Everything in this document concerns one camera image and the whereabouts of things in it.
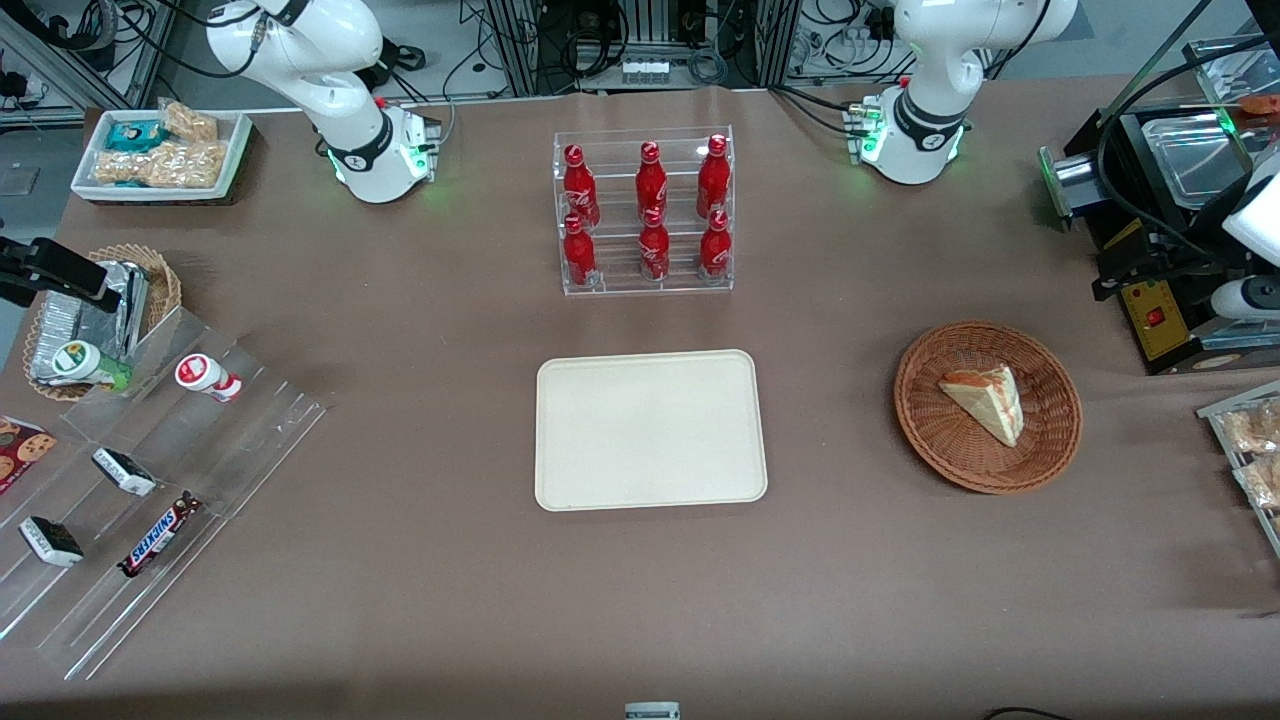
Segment cream rectangular tray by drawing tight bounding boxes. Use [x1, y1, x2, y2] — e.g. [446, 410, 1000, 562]
[535, 349, 769, 513]

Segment aluminium profile frame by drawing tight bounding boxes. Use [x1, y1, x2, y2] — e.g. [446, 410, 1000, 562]
[0, 0, 171, 127]
[485, 0, 803, 97]

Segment black white snack box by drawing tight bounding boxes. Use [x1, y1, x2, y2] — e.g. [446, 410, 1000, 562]
[18, 515, 86, 569]
[92, 447, 159, 499]

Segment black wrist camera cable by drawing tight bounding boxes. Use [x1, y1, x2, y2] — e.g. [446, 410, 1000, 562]
[1095, 45, 1280, 263]

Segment white snack tray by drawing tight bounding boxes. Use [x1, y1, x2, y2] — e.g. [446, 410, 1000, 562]
[71, 108, 252, 207]

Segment green white yoghurt bottle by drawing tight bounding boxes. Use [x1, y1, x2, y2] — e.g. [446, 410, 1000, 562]
[52, 340, 134, 392]

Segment wrapped bread pack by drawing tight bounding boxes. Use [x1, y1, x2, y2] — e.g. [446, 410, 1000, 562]
[1222, 400, 1280, 457]
[1234, 455, 1280, 512]

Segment black food warmer machine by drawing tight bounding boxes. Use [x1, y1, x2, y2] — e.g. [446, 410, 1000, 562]
[1038, 35, 1280, 377]

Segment red cookie pack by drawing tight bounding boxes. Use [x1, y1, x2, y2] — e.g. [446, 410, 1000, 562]
[0, 415, 59, 497]

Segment triangular sandwich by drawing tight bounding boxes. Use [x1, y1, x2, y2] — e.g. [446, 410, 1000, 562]
[937, 364, 1026, 448]

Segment white bread tray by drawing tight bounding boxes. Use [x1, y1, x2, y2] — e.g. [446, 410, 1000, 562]
[1197, 380, 1280, 559]

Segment large rice cracker pack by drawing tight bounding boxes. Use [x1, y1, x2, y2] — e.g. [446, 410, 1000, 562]
[92, 140, 230, 190]

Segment small rice cracker pack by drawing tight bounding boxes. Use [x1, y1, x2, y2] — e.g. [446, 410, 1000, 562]
[159, 99, 220, 144]

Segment red cola bottle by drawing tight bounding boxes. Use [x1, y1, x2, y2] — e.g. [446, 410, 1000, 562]
[636, 141, 670, 216]
[562, 144, 602, 229]
[697, 134, 732, 219]
[563, 214, 600, 289]
[638, 207, 672, 283]
[699, 210, 732, 280]

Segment steel food pan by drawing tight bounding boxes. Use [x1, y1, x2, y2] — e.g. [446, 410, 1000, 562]
[1143, 110, 1256, 213]

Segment brown round wicker basket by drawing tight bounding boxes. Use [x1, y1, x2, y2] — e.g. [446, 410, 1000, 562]
[893, 320, 1084, 496]

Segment clear acrylic bottle rack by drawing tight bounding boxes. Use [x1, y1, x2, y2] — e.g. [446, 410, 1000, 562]
[552, 125, 736, 297]

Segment silver foil wrapped pack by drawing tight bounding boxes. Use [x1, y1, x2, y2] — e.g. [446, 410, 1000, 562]
[29, 290, 123, 384]
[93, 260, 152, 363]

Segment clear acrylic stepped shelf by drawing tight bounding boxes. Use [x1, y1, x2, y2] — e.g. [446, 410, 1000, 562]
[0, 305, 329, 682]

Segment red white yoghurt bottle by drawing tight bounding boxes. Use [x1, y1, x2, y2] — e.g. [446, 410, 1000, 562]
[175, 353, 244, 404]

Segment teal snack pack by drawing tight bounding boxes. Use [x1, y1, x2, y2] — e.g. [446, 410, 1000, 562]
[105, 120, 167, 154]

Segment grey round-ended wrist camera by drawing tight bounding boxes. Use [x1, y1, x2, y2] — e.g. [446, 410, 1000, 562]
[1211, 277, 1280, 322]

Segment light wicker basket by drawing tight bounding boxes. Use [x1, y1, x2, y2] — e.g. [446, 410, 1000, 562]
[22, 244, 184, 402]

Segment Snickers chocolate bar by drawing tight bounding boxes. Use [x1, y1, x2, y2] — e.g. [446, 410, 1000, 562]
[117, 491, 205, 580]

